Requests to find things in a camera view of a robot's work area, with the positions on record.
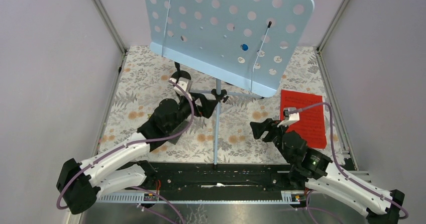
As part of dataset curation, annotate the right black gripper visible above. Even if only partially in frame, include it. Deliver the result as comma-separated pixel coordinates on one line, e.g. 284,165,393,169
249,118,293,163

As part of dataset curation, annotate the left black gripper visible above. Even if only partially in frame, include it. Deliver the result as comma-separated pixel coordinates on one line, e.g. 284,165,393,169
168,92,218,133

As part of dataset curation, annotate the red sheet music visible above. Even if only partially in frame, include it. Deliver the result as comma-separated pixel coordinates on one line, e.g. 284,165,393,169
280,90,327,149

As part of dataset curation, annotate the light blue music stand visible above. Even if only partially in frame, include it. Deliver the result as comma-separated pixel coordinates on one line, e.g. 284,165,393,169
142,0,315,169

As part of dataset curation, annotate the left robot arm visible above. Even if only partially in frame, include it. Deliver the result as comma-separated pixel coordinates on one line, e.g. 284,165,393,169
56,93,221,214

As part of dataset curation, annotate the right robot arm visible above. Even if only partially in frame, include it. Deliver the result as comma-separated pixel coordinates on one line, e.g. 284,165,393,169
250,119,405,223

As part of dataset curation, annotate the dark grey building baseplate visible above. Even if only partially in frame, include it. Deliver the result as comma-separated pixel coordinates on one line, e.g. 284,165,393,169
168,123,190,146

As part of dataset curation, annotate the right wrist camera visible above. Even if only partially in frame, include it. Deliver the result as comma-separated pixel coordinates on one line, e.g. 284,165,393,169
277,107,300,127

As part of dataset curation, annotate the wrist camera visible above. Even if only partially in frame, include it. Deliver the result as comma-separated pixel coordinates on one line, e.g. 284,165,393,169
169,77,192,96
277,107,300,127

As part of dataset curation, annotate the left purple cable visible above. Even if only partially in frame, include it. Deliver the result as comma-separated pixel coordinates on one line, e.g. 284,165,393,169
56,80,195,210

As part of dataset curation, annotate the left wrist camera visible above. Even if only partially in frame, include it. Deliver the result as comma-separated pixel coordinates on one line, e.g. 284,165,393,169
169,77,192,96

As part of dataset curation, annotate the grey cable duct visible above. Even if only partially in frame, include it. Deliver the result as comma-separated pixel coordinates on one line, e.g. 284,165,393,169
96,186,303,204

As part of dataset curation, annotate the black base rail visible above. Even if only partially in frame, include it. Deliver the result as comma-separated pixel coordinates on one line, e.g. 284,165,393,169
137,161,306,194

